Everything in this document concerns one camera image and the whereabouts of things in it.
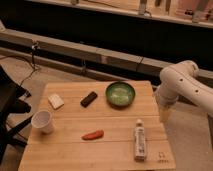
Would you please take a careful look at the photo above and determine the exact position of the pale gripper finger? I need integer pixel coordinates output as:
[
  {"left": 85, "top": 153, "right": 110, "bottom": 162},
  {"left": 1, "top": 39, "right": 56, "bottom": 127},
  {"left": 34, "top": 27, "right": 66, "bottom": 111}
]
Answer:
[{"left": 159, "top": 107, "right": 171, "bottom": 122}]

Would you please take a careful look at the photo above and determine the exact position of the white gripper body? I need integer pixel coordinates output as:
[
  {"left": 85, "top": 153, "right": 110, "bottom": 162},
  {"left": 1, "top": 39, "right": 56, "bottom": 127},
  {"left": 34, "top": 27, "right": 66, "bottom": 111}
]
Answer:
[{"left": 154, "top": 85, "right": 177, "bottom": 108}]

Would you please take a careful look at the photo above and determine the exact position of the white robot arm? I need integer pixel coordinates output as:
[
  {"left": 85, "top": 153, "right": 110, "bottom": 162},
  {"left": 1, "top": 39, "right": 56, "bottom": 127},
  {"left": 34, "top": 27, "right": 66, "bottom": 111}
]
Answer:
[{"left": 154, "top": 60, "right": 213, "bottom": 122}]

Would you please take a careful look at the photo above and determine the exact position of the green ceramic bowl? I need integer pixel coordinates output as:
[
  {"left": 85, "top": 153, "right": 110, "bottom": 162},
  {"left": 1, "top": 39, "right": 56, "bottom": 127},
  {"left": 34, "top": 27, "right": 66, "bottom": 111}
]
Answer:
[{"left": 105, "top": 81, "right": 136, "bottom": 107}]

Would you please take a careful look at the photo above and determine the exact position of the white labelled bottle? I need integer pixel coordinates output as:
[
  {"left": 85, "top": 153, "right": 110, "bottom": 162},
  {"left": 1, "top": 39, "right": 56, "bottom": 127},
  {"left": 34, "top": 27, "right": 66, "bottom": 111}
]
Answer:
[{"left": 134, "top": 119, "right": 147, "bottom": 161}]

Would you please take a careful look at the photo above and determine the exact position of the red chili pepper toy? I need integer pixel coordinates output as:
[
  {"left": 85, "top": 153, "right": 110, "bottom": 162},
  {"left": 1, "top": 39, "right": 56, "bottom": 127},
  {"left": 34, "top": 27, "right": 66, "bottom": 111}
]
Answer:
[{"left": 82, "top": 130, "right": 104, "bottom": 140}]

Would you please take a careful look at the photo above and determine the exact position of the black rectangular block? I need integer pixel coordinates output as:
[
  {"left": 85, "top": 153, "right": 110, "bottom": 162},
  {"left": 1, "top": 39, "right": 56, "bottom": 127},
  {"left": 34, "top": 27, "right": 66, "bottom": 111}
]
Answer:
[{"left": 80, "top": 91, "right": 98, "bottom": 107}]

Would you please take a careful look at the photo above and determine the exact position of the wooden table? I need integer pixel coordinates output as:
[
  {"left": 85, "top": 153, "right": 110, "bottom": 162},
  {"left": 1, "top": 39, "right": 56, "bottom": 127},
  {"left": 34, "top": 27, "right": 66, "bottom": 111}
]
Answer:
[{"left": 18, "top": 81, "right": 176, "bottom": 171}]

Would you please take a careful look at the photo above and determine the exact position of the white sponge block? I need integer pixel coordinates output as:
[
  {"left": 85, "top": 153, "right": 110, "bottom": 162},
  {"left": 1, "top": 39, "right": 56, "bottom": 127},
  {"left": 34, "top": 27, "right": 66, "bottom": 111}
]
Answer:
[{"left": 48, "top": 94, "right": 64, "bottom": 109}]

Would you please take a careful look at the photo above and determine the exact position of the white paper cup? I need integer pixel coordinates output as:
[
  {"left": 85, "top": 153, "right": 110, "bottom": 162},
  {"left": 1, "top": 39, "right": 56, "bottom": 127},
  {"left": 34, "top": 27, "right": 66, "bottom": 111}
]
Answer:
[{"left": 31, "top": 110, "right": 54, "bottom": 134}]

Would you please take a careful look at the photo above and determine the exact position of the black chair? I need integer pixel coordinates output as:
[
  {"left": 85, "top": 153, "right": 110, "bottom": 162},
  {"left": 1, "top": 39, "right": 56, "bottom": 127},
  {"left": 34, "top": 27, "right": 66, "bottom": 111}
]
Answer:
[{"left": 0, "top": 65, "right": 31, "bottom": 164}]

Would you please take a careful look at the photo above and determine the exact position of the black floor cable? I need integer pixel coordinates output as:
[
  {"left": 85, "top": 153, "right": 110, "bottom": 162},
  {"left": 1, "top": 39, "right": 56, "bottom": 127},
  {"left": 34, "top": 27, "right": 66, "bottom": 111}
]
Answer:
[{"left": 0, "top": 43, "right": 43, "bottom": 88}]

